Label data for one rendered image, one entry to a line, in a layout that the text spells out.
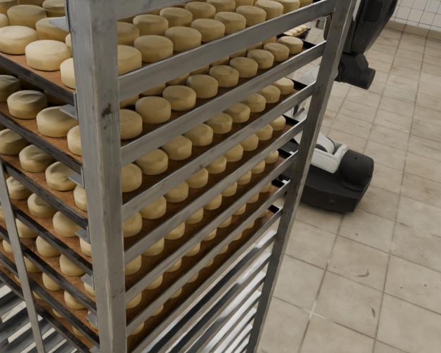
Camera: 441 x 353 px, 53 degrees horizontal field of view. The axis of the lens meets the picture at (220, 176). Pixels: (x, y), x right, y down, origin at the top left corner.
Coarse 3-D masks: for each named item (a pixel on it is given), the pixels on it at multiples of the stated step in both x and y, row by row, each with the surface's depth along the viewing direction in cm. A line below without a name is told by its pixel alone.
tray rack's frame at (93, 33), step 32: (96, 0) 37; (96, 32) 38; (96, 64) 40; (96, 96) 41; (96, 128) 44; (0, 160) 63; (96, 160) 46; (0, 192) 68; (96, 192) 49; (96, 224) 52; (96, 256) 56; (96, 288) 60; (0, 320) 111; (32, 320) 87
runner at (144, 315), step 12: (276, 192) 107; (264, 204) 104; (252, 216) 101; (240, 228) 98; (228, 240) 95; (216, 252) 92; (204, 264) 90; (192, 276) 87; (168, 288) 81; (180, 288) 85; (156, 300) 79; (144, 312) 77; (132, 324) 75; (96, 348) 73
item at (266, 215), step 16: (256, 224) 114; (240, 240) 109; (224, 256) 104; (208, 272) 100; (192, 288) 96; (176, 304) 92; (64, 320) 86; (160, 320) 89; (80, 336) 84; (128, 336) 85; (144, 336) 86
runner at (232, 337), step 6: (252, 312) 147; (246, 318) 145; (252, 318) 144; (240, 324) 143; (246, 324) 141; (234, 330) 141; (240, 330) 138; (228, 336) 139; (234, 336) 136; (222, 342) 137; (228, 342) 137; (222, 348) 135; (228, 348) 136
